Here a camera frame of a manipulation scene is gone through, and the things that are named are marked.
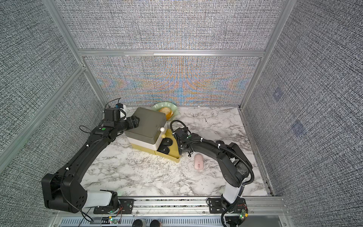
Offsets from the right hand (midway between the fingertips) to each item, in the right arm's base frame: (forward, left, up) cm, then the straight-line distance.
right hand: (186, 143), depth 91 cm
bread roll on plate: (+26, +13, +1) cm, 29 cm away
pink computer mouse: (-11, -7, -3) cm, 14 cm away
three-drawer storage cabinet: (+3, +22, +9) cm, 23 cm away
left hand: (+7, +29, +16) cm, 34 cm away
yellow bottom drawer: (-6, +8, -6) cm, 11 cm away
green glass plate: (+35, +12, -2) cm, 37 cm away
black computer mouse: (+3, +13, -3) cm, 13 cm away
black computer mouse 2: (-3, +15, -3) cm, 15 cm away
